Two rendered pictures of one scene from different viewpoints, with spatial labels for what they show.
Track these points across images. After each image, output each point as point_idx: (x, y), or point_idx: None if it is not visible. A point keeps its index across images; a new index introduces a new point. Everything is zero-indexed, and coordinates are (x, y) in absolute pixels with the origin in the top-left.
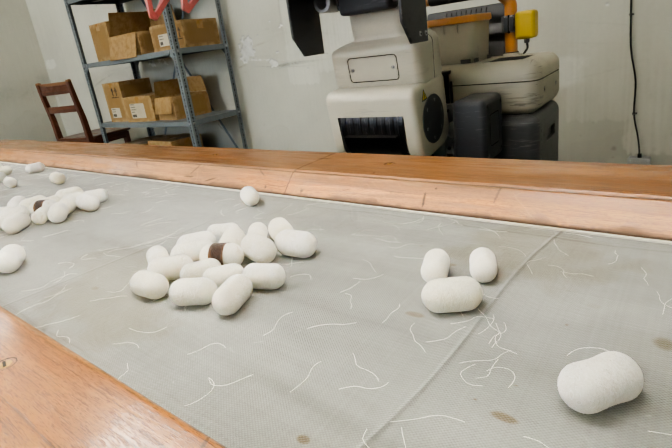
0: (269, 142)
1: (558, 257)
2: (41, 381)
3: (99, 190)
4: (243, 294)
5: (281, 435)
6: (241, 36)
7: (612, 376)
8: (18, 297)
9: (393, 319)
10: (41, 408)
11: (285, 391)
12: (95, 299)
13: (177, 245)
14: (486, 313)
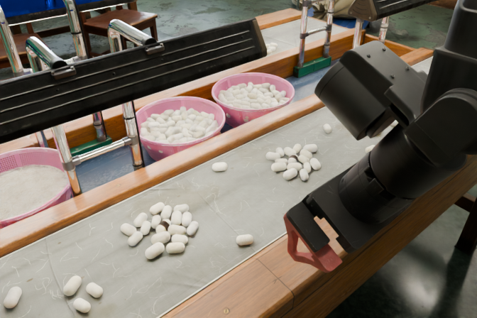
0: None
1: None
2: (103, 193)
3: (302, 174)
4: (123, 231)
5: (64, 239)
6: None
7: (7, 294)
8: (188, 178)
9: (84, 272)
10: (92, 195)
11: (77, 241)
12: (168, 197)
13: (175, 211)
14: (63, 297)
